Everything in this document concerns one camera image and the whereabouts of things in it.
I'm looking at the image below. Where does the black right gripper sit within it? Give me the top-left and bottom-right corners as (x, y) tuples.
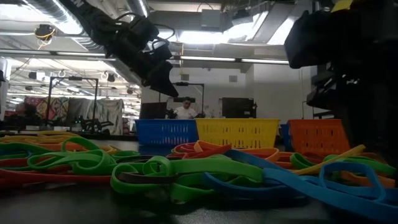
(284, 0), (398, 170)

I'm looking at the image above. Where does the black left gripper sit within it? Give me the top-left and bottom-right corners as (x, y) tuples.
(105, 34), (180, 98)

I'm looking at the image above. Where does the yellow plastic basket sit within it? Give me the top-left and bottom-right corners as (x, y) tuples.
(195, 118), (280, 149)

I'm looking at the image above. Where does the blue rubber band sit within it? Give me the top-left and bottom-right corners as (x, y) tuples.
(203, 148), (299, 200)
(263, 161), (398, 221)

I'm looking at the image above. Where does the pile of coloured rubber bands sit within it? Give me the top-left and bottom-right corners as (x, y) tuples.
(170, 142), (233, 159)

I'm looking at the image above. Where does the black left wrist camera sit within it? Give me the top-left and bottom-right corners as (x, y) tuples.
(129, 14), (160, 43)

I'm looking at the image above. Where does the colourful patterned quilt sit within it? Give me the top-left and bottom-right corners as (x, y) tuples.
(23, 96), (70, 126)

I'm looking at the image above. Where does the person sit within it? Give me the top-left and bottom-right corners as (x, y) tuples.
(14, 102), (40, 125)
(172, 96), (200, 120)

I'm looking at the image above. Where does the black monitor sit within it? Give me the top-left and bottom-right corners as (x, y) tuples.
(221, 96), (258, 119)
(139, 101), (168, 121)

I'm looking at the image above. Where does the grey ceiling box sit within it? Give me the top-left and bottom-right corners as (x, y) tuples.
(200, 8), (223, 29)

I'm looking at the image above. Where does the black metal frame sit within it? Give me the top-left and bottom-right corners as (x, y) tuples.
(157, 82), (205, 119)
(47, 76), (100, 131)

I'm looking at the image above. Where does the red rubber band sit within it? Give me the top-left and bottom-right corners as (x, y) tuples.
(0, 167), (112, 185)

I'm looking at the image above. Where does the grey cloth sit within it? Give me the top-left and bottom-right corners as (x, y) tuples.
(95, 98), (126, 136)

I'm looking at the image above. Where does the orange plastic basket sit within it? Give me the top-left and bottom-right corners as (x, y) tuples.
(287, 118), (351, 155)

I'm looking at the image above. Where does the small yellow tag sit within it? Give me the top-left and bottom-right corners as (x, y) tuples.
(330, 0), (354, 14)

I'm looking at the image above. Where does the green rubber band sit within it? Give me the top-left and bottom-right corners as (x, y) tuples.
(27, 136), (118, 175)
(0, 142), (53, 160)
(110, 154), (264, 202)
(289, 151), (397, 177)

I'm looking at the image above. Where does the orange rubber band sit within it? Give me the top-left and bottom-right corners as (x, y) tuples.
(194, 139), (280, 162)
(338, 170), (396, 189)

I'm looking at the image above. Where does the blue plastic basket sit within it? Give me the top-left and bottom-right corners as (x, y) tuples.
(279, 123), (292, 152)
(134, 119), (199, 146)

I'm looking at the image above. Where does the yellow rubber band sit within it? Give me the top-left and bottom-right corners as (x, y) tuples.
(292, 144), (366, 175)
(0, 130), (80, 144)

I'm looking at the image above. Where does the black yellow cable reel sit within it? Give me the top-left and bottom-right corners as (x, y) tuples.
(33, 24), (57, 42)

